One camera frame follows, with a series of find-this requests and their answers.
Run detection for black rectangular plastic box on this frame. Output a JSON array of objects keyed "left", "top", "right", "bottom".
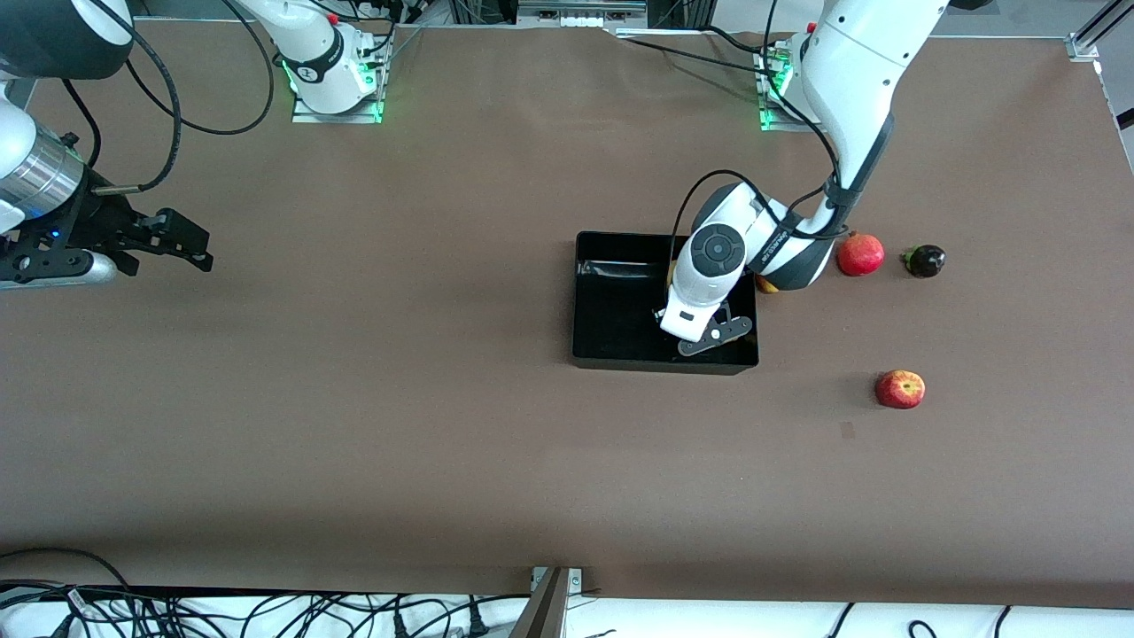
[{"left": 571, "top": 230, "right": 761, "bottom": 377}]

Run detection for red apple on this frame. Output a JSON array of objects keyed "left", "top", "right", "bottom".
[{"left": 874, "top": 370, "right": 927, "bottom": 410}]

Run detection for grey metal beam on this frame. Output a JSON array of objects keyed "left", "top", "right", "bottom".
[{"left": 507, "top": 567, "right": 570, "bottom": 638}]

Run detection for red pomegranate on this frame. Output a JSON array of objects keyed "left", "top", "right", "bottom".
[{"left": 837, "top": 231, "right": 886, "bottom": 277}]

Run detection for dark purple mangosteen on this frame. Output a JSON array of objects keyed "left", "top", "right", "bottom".
[{"left": 902, "top": 245, "right": 947, "bottom": 279}]

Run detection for thick black cable metal plug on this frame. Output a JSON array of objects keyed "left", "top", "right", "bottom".
[{"left": 93, "top": 18, "right": 183, "bottom": 194}]

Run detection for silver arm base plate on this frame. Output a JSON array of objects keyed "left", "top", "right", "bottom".
[
  {"left": 291, "top": 40, "right": 384, "bottom": 125},
  {"left": 757, "top": 44, "right": 823, "bottom": 134}
]

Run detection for thin black looping cable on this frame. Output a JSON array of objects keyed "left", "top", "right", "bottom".
[{"left": 124, "top": 0, "right": 276, "bottom": 137}]

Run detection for tangled black cables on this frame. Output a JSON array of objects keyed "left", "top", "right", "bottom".
[{"left": 0, "top": 580, "right": 532, "bottom": 638}]

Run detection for silver aluminium frame rail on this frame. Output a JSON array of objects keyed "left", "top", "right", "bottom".
[{"left": 517, "top": 0, "right": 649, "bottom": 29}]

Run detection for silver metal bracket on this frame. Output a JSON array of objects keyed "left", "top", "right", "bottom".
[{"left": 530, "top": 565, "right": 586, "bottom": 595}]

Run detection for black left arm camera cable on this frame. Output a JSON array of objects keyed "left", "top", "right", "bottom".
[{"left": 676, "top": 168, "right": 856, "bottom": 242}]

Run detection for silver aluminium profile post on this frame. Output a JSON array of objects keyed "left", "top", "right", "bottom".
[{"left": 1067, "top": 0, "right": 1134, "bottom": 61}]

